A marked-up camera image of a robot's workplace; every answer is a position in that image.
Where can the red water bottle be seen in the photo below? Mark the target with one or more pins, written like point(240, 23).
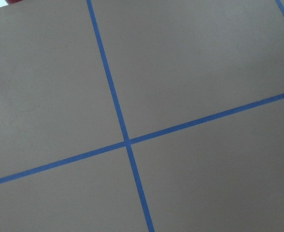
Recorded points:
point(9, 2)

